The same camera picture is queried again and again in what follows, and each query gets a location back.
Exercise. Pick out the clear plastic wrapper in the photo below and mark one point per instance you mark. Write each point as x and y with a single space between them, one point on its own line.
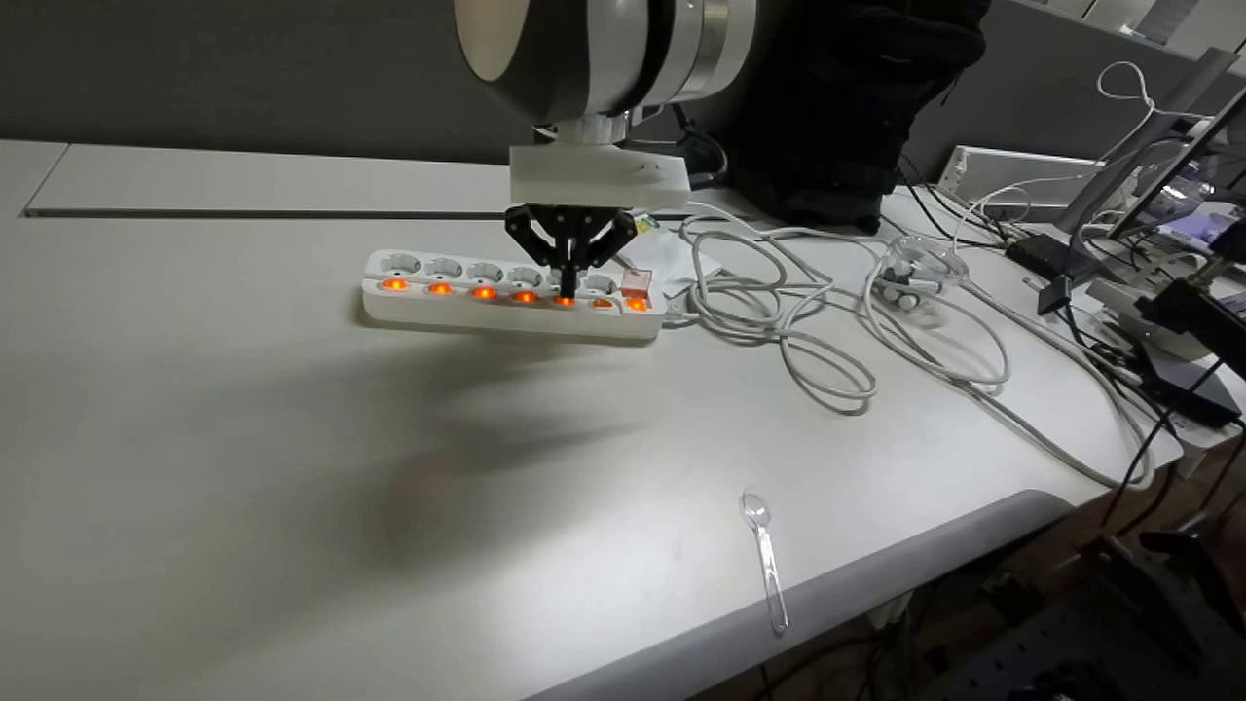
912 273

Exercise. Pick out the white multi-socket power strip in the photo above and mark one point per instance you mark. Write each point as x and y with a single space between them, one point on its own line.
506 318

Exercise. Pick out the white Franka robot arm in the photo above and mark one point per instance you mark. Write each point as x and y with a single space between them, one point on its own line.
585 52

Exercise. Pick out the white rectangular box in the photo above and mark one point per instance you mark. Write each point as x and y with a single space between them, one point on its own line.
1019 175

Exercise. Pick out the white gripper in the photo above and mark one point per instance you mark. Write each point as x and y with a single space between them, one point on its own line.
598 175

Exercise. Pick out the clear plastic spoon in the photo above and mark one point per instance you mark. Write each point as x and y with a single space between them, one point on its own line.
764 549

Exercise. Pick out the black clamp device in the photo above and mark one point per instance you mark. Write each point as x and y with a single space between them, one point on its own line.
1199 331

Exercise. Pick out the white tag with yellow label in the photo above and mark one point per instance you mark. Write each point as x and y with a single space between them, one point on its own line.
664 256

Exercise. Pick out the black cloth bundle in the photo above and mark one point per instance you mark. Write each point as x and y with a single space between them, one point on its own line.
856 118

